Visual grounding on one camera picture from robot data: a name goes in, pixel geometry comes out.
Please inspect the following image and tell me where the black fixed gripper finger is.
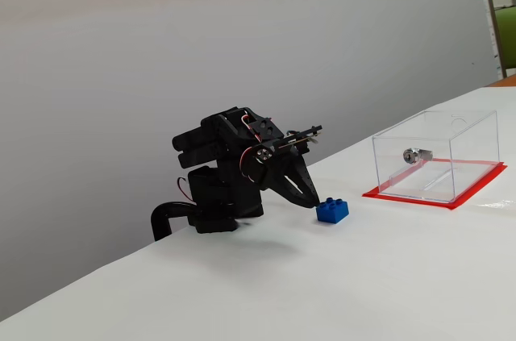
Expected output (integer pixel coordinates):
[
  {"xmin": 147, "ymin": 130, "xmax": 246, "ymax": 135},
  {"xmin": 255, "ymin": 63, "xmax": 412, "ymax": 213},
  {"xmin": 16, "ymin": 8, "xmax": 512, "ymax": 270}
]
[{"xmin": 286, "ymin": 154, "xmax": 322, "ymax": 209}]

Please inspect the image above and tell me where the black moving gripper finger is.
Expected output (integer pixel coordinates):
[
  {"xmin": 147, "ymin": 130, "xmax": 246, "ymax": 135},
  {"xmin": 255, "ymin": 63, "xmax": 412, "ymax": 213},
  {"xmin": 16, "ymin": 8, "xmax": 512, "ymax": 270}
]
[{"xmin": 267, "ymin": 173, "xmax": 315, "ymax": 209}]

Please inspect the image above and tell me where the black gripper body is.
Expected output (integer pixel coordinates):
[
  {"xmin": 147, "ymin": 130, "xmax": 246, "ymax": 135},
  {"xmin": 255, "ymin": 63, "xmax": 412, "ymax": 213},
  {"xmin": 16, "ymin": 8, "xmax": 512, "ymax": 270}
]
[{"xmin": 240, "ymin": 139, "xmax": 310, "ymax": 193}]

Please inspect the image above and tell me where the blue lego brick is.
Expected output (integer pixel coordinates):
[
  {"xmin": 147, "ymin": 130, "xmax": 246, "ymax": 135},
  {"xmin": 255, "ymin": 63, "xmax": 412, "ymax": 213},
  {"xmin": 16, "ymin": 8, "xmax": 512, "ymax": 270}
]
[{"xmin": 315, "ymin": 197, "xmax": 350, "ymax": 224}]

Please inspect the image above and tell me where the transparent plastic box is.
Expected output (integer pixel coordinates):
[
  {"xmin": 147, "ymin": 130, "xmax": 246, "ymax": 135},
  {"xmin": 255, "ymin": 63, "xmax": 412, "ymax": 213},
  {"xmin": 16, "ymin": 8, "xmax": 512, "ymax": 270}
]
[{"xmin": 371, "ymin": 110, "xmax": 501, "ymax": 203}]

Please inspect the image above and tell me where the black table clamp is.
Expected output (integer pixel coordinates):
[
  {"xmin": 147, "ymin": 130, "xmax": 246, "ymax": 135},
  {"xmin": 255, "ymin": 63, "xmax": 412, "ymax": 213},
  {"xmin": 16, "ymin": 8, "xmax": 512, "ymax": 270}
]
[{"xmin": 150, "ymin": 201, "xmax": 199, "ymax": 242}]

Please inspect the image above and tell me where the silver cylinder lock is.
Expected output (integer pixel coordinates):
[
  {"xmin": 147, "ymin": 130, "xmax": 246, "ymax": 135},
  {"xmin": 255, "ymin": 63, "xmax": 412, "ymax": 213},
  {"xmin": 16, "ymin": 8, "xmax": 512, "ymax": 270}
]
[{"xmin": 402, "ymin": 148, "xmax": 435, "ymax": 165}]

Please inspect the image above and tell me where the brown wooden table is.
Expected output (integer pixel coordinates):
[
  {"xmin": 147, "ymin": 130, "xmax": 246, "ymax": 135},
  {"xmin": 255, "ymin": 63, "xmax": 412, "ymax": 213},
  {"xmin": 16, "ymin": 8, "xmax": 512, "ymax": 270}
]
[{"xmin": 485, "ymin": 73, "xmax": 516, "ymax": 89}]

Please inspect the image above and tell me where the green panel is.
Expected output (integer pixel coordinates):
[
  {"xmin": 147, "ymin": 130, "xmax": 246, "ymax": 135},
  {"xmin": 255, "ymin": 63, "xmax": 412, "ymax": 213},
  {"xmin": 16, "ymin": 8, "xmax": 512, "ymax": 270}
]
[{"xmin": 494, "ymin": 7, "xmax": 516, "ymax": 77}]

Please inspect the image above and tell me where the metal shelf rack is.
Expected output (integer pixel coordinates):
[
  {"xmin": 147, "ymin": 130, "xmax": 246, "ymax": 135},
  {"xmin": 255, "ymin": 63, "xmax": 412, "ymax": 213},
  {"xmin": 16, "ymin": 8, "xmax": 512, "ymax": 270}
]
[{"xmin": 478, "ymin": 0, "xmax": 516, "ymax": 80}]

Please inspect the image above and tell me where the red white wrist servo cable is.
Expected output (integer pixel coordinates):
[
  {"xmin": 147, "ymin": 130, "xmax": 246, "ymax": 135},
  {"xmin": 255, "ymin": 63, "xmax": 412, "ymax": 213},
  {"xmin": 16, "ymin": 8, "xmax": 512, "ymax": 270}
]
[{"xmin": 239, "ymin": 146, "xmax": 264, "ymax": 184}]

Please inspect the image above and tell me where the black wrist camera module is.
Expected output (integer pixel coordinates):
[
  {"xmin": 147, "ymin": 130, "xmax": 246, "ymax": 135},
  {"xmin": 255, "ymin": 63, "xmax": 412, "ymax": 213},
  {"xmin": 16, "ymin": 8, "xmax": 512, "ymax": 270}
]
[{"xmin": 277, "ymin": 124, "xmax": 324, "ymax": 149}]

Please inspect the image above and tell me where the red white forearm servo cable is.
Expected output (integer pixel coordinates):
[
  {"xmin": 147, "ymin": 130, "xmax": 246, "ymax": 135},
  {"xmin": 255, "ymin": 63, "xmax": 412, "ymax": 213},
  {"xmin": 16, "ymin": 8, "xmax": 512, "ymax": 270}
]
[{"xmin": 239, "ymin": 114, "xmax": 264, "ymax": 143}]

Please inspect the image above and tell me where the red white base servo cable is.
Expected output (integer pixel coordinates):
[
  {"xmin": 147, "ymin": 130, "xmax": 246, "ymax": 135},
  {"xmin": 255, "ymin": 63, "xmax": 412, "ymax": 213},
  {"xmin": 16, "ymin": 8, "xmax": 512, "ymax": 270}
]
[{"xmin": 176, "ymin": 177, "xmax": 196, "ymax": 202}]

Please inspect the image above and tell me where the red tape frame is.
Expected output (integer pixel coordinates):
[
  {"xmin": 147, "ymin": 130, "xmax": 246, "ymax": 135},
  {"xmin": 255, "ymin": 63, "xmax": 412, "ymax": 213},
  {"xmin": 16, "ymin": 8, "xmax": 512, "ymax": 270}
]
[{"xmin": 361, "ymin": 160, "xmax": 508, "ymax": 210}]

